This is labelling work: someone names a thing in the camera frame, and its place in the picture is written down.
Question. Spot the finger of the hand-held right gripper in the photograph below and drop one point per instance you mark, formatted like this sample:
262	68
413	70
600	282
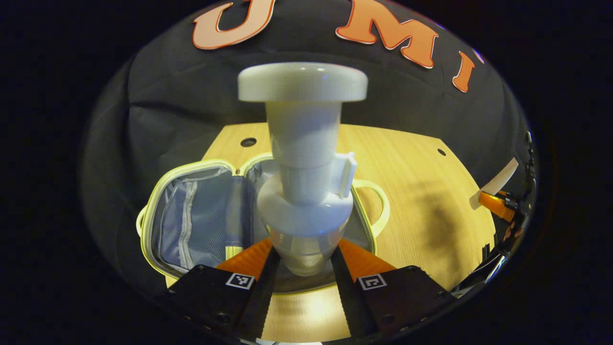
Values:
495	205

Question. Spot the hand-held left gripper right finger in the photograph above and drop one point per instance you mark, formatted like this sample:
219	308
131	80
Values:
347	297

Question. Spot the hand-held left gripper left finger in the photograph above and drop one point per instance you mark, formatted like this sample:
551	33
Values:
261	297

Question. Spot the pale yellow suitcase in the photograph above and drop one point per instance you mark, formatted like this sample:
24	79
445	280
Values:
201	220

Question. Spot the white pump bottle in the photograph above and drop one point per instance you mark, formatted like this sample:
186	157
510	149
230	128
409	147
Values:
304	143

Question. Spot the black backdrop cloth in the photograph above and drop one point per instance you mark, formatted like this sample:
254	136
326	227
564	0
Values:
167	96

